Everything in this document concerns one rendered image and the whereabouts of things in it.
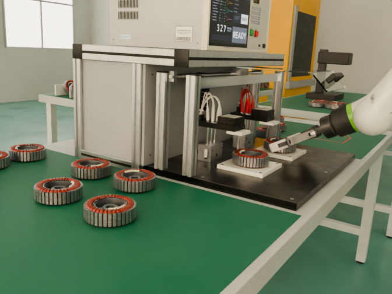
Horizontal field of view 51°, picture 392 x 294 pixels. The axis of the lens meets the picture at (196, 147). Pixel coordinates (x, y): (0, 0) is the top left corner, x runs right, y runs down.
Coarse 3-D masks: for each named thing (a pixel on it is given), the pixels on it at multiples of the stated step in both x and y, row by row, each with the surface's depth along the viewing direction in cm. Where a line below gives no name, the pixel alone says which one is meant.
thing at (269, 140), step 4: (264, 140) 145; (268, 140) 143; (272, 140) 146; (276, 140) 147; (280, 140) 147; (264, 144) 145; (268, 144) 142; (268, 148) 142; (284, 148) 139; (288, 148) 140; (292, 148) 140; (276, 152) 141; (284, 152) 140; (288, 152) 141
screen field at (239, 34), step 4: (236, 28) 130; (240, 28) 132; (244, 28) 135; (232, 32) 128; (236, 32) 131; (240, 32) 133; (244, 32) 135; (232, 36) 129; (236, 36) 131; (240, 36) 133; (244, 36) 136; (232, 40) 129; (236, 40) 131; (240, 40) 134; (244, 40) 136
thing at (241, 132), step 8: (208, 120) 128; (224, 120) 124; (232, 120) 122; (240, 120) 125; (208, 128) 128; (216, 128) 126; (224, 128) 124; (232, 128) 123; (240, 128) 126; (208, 136) 129
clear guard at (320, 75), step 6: (240, 66) 143; (246, 66) 145; (252, 66) 148; (258, 66) 152; (264, 66) 155; (270, 66) 158; (300, 72) 131; (306, 72) 130; (312, 72) 129; (318, 72) 134; (324, 72) 140; (330, 72) 146; (318, 78) 130; (324, 78) 135; (324, 84) 130; (330, 84) 135; (336, 84) 141; (342, 84) 147; (330, 90) 131
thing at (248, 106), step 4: (244, 92) 149; (248, 96) 145; (252, 96) 150; (240, 100) 152; (248, 100) 145; (252, 100) 150; (240, 104) 148; (248, 104) 146; (252, 104) 150; (240, 108) 149; (244, 108) 151; (248, 108) 146; (240, 112) 149; (248, 112) 148
